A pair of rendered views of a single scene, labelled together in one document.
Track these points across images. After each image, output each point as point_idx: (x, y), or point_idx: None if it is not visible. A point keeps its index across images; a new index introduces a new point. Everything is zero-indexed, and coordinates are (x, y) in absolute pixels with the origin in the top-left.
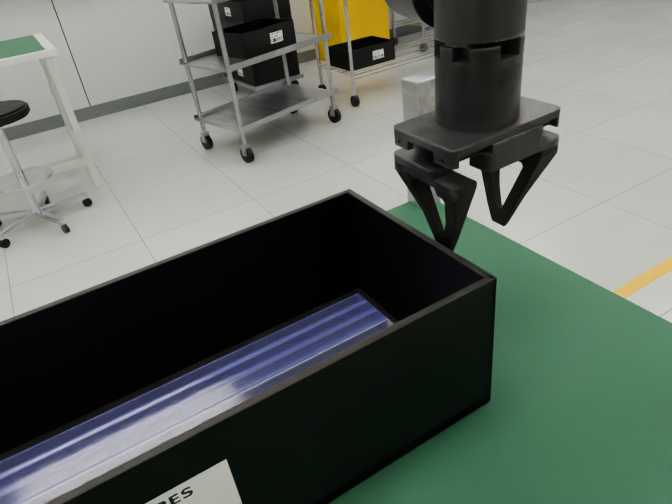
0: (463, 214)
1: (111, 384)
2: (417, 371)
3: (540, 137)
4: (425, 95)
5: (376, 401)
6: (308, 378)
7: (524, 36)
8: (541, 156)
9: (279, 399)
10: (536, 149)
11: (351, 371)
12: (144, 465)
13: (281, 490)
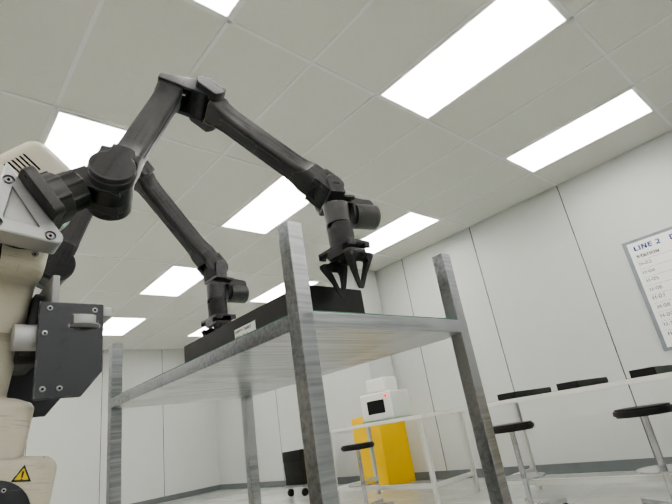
0: (329, 277)
1: None
2: (286, 311)
3: (341, 248)
4: (436, 262)
5: (278, 317)
6: (266, 303)
7: (336, 221)
8: (344, 254)
9: (262, 307)
10: (341, 252)
11: (273, 304)
12: (246, 314)
13: None
